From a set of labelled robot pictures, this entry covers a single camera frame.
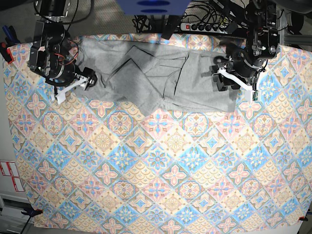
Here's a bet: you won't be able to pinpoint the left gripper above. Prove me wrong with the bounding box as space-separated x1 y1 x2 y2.
212 52 268 102

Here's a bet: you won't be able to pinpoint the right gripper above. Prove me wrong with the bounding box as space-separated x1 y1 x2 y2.
44 64 98 105

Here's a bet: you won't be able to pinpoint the grey T-shirt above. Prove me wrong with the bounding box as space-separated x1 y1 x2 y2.
74 38 237 116

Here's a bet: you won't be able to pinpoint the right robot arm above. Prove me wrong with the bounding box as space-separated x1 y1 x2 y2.
28 0 98 104

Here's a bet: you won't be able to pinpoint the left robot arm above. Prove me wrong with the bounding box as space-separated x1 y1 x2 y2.
213 0 280 102

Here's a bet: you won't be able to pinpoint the black power strip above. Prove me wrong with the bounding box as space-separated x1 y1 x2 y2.
176 22 241 35

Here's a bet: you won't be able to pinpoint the blue box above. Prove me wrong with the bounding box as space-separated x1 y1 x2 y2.
117 0 191 16

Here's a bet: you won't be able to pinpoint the patterned tablecloth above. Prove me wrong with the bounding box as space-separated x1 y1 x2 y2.
3 44 312 234

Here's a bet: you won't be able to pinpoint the orange black clamp upper left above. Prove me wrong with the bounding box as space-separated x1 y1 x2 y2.
0 42 14 64

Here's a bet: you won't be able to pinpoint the red white labels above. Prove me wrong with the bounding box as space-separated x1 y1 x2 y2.
0 160 24 192

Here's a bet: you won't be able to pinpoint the blue black clamp lower left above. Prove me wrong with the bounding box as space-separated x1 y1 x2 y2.
21 208 43 217

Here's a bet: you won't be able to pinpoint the orange clamp lower right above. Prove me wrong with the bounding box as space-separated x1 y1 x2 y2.
299 216 308 221

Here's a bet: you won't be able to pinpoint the blue handled tool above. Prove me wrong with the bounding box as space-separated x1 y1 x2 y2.
2 25 20 46

